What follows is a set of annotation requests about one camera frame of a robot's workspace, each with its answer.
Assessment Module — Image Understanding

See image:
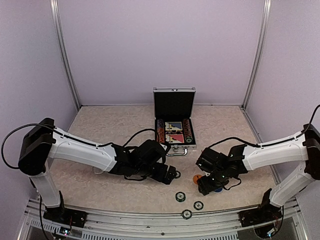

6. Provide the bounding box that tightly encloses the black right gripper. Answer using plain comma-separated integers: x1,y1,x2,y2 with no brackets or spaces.
196,169,229,196

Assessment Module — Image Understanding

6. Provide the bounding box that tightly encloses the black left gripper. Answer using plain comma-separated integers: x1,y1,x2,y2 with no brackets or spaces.
135,163,177,185

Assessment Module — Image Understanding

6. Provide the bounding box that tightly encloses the green poker chip stack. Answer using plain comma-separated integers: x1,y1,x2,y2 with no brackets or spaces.
185,136,193,144

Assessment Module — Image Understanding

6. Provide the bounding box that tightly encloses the aluminium poker set case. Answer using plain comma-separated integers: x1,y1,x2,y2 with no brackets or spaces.
153,87,197,157

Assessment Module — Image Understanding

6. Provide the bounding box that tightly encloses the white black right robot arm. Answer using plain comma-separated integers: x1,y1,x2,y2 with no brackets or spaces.
196,122,320,223

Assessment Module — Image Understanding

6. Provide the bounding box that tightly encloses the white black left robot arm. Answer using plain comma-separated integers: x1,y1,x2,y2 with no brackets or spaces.
0,118,181,223

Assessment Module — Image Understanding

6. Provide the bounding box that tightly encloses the orange big blind button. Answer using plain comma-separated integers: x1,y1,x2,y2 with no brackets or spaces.
192,174,202,185

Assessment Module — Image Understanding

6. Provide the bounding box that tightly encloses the blue small blind button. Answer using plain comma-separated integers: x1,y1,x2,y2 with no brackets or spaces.
214,188,223,193

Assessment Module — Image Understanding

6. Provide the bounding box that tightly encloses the red playing card deck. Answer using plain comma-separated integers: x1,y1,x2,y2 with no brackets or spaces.
165,133,185,144

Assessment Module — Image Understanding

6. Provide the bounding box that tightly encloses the right chip row in case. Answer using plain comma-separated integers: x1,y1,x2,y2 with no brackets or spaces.
182,119,192,139

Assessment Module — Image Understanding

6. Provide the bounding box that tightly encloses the blue playing card deck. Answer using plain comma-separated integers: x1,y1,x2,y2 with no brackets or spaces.
165,121,183,132

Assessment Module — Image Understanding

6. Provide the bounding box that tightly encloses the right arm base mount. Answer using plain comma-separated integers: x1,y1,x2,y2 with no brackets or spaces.
238,208,265,228

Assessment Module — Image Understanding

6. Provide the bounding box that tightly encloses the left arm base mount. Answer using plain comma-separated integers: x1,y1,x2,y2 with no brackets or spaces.
43,207,88,228

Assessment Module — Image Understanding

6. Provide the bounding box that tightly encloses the right aluminium frame post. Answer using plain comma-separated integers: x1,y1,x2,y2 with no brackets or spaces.
241,0,272,111

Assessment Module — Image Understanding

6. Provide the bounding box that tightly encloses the aluminium frame post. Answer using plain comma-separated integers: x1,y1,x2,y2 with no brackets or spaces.
50,0,82,111
241,0,272,111

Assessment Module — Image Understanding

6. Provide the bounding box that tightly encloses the front aluminium rail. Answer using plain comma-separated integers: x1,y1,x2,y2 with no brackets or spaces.
14,199,311,240

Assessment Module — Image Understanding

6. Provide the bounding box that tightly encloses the left aluminium frame post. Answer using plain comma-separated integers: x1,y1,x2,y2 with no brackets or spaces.
50,0,82,111

